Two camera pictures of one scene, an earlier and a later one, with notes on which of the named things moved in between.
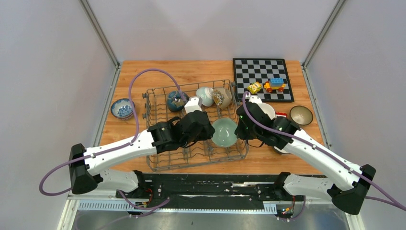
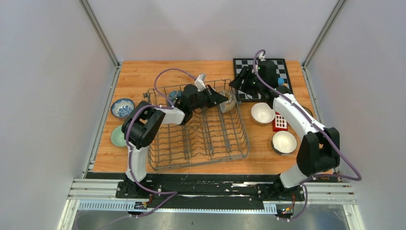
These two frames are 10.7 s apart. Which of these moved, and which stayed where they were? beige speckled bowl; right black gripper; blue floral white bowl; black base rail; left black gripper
Moved: left black gripper; beige speckled bowl; right black gripper
Stayed: black base rail; blue floral white bowl
